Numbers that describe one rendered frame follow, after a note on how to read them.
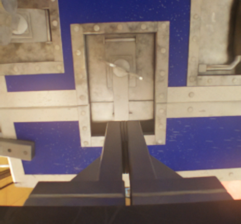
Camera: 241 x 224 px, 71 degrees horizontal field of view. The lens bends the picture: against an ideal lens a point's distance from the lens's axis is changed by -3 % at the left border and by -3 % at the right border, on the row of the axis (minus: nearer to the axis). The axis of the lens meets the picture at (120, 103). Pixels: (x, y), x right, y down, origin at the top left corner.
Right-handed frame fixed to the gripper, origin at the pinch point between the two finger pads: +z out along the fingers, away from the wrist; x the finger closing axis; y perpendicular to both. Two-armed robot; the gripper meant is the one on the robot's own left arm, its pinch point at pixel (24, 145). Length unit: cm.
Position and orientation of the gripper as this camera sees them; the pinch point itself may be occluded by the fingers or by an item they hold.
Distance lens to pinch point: 31.6
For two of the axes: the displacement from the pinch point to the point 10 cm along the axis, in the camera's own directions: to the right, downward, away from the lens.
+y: -1.4, 9.6, 2.5
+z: 9.9, 1.4, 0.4
